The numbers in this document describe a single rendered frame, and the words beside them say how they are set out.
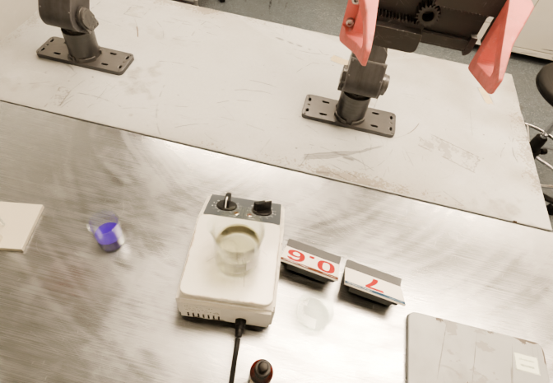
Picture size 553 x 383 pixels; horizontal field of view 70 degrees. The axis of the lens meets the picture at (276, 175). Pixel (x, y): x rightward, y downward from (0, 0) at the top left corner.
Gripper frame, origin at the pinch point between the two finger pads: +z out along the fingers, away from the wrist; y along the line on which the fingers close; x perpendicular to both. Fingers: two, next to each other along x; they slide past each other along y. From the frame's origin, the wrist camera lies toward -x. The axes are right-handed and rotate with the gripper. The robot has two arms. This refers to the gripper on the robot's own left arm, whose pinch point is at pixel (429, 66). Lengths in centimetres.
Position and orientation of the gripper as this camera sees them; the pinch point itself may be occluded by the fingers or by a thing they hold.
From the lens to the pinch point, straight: 32.9
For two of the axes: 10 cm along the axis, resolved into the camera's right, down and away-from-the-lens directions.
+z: -2.2, 7.6, -6.1
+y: 9.7, 2.3, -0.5
